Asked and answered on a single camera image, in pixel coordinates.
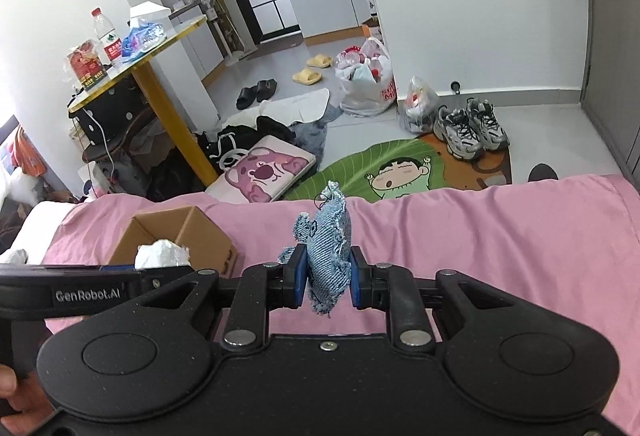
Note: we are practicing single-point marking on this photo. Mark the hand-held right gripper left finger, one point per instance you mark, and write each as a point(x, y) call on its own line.
point(298, 277)

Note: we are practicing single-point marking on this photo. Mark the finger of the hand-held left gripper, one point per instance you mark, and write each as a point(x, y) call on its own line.
point(165, 277)

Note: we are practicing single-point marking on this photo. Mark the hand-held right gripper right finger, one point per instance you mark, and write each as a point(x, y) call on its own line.
point(356, 278)

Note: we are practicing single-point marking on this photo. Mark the blue denim stuffed toy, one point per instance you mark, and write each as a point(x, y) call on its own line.
point(325, 266)

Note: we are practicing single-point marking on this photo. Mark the brown cardboard box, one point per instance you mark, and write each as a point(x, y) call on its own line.
point(210, 236)

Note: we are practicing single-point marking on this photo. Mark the person's left hand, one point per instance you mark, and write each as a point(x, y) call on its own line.
point(20, 416)

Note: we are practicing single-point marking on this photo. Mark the white crumpled plastic wrap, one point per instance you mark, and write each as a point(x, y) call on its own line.
point(162, 255)

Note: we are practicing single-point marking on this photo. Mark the white bedding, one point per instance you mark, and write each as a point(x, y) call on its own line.
point(20, 196)

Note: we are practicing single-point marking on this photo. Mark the green cartoon leaf floor mat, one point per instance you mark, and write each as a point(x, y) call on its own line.
point(350, 166)

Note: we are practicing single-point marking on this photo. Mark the pink bear cushion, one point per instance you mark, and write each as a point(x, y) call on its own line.
point(260, 171)

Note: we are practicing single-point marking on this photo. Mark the white printed package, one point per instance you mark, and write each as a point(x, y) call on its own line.
point(100, 181)

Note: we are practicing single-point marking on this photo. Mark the pink bed sheet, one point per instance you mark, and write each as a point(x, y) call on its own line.
point(475, 236)

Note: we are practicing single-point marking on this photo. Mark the orange cloth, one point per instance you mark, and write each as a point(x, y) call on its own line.
point(30, 156)

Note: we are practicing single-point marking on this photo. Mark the wooden chair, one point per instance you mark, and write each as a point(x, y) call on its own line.
point(135, 131)

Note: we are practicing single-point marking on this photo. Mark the black clothes pile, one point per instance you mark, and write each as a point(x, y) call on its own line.
point(240, 136)

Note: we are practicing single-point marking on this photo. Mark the black polka dot bag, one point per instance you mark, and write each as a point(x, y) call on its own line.
point(107, 116)

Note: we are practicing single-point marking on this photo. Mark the white towel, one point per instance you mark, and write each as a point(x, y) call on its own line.
point(300, 103)

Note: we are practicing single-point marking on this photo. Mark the grey white sneaker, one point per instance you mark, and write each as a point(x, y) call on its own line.
point(457, 136)
point(487, 123)

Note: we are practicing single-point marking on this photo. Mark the small clear plastic bag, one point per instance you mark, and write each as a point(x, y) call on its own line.
point(417, 108)

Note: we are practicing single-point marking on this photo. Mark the black slipper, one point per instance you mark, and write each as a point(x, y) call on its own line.
point(266, 88)
point(247, 98)

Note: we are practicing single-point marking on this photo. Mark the large white plastic bag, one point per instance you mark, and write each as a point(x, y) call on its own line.
point(365, 86)

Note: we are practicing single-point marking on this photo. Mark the yellow slipper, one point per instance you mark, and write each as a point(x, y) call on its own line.
point(320, 61)
point(307, 77)

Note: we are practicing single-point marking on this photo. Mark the dark round object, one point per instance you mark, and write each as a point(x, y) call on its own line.
point(544, 172)

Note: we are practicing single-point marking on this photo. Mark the white table with yellow legs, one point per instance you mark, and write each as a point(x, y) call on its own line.
point(160, 56)

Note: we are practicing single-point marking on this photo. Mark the red snack bag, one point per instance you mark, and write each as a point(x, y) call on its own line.
point(86, 66)

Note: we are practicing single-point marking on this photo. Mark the blue plastic packets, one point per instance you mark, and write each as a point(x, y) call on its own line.
point(142, 41)

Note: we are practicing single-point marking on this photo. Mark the clear water bottle red cap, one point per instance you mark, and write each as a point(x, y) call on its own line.
point(109, 41)

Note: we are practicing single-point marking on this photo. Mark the small orange box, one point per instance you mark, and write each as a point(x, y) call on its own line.
point(372, 28)

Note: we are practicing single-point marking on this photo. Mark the white tissue box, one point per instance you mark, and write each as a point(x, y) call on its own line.
point(150, 13)

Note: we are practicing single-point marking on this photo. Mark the white standing fan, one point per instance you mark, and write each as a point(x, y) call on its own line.
point(204, 1)

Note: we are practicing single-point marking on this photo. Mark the grey wardrobe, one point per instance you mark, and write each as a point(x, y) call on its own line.
point(617, 16)

